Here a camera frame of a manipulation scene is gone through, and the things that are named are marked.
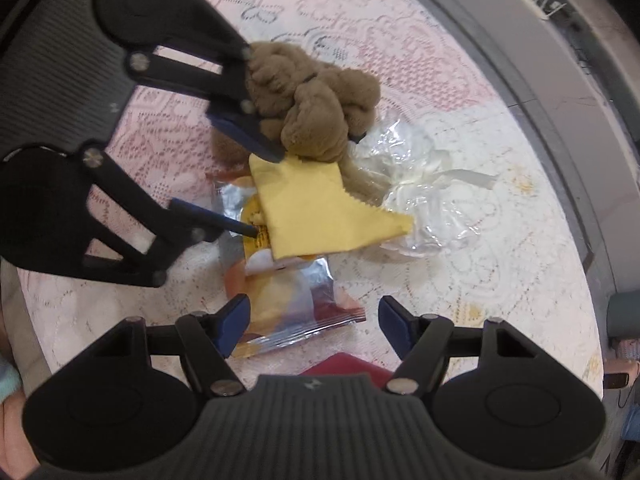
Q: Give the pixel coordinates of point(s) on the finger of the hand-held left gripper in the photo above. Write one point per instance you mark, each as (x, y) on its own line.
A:
(210, 217)
(245, 132)

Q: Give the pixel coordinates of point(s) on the person's teal clothing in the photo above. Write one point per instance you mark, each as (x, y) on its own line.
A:
(7, 375)

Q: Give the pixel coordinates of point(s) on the pink white lace tablecloth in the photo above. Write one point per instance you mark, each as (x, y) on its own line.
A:
(450, 310)

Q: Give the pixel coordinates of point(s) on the pink basket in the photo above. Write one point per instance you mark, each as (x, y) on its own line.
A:
(627, 349)

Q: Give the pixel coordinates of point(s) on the silver orange snack packet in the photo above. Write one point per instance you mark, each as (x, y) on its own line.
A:
(295, 300)

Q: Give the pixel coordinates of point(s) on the brown cloth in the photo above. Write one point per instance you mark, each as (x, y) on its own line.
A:
(310, 105)

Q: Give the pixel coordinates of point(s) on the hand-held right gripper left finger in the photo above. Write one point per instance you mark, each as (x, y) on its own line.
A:
(232, 324)

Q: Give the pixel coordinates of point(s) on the grey marble television console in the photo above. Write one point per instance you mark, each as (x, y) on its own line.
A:
(575, 60)

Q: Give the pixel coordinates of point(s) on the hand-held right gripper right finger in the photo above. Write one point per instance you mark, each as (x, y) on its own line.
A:
(396, 327)

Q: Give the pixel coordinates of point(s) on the clear plastic bag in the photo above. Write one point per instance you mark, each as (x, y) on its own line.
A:
(435, 195)

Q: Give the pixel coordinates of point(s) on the grey trash bin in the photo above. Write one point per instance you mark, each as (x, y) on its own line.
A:
(625, 312)

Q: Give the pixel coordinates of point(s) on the red box with clear front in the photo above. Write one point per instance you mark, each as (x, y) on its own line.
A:
(345, 367)

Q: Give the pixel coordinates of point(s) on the yellow cloth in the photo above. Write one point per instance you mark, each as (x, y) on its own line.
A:
(320, 210)

